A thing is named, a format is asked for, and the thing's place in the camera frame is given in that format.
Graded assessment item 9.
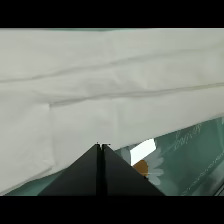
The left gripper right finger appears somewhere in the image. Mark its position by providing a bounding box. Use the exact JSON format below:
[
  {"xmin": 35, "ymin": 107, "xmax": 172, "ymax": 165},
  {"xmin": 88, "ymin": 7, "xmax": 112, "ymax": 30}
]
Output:
[{"xmin": 100, "ymin": 143, "xmax": 166, "ymax": 197}]

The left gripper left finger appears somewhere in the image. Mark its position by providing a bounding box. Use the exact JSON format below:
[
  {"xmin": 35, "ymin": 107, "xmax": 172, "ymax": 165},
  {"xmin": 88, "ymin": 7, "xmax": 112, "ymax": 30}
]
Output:
[{"xmin": 38, "ymin": 143, "xmax": 102, "ymax": 197}]

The white shirt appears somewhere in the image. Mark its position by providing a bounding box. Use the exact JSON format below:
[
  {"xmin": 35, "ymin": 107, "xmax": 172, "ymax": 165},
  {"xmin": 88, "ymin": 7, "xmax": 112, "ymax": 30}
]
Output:
[{"xmin": 0, "ymin": 27, "xmax": 224, "ymax": 196}]

